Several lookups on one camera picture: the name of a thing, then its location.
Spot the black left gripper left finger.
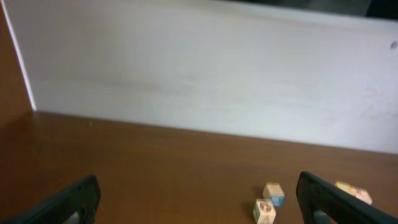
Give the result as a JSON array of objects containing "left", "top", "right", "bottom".
[{"left": 1, "top": 174, "right": 101, "bottom": 224}]

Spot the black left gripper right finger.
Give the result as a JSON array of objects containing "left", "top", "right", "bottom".
[{"left": 296, "top": 171, "right": 397, "bottom": 224}]

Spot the yellow J wooden block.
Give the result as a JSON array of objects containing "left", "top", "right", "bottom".
[{"left": 335, "top": 181, "right": 355, "bottom": 195}]

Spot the green N wooden block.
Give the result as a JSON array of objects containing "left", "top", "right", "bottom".
[{"left": 353, "top": 187, "right": 373, "bottom": 205}]

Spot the pretzel picture wooden block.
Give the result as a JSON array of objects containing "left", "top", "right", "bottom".
[{"left": 262, "top": 182, "right": 285, "bottom": 208}]

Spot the soccer ball wooden block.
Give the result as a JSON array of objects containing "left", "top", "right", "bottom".
[{"left": 253, "top": 199, "right": 276, "bottom": 224}]

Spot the white back board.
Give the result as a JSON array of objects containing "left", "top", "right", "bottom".
[{"left": 2, "top": 1, "right": 397, "bottom": 153}]

